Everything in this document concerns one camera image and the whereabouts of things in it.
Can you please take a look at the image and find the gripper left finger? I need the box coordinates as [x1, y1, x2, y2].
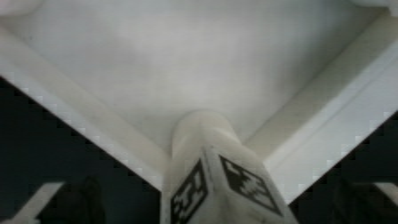
[0, 176, 107, 224]

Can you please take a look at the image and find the white square tabletop tray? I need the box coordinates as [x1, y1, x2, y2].
[0, 0, 398, 199]

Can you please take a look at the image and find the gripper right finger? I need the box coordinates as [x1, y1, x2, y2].
[330, 180, 398, 224]

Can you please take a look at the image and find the white table leg front tag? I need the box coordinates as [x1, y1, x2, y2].
[160, 111, 299, 224]

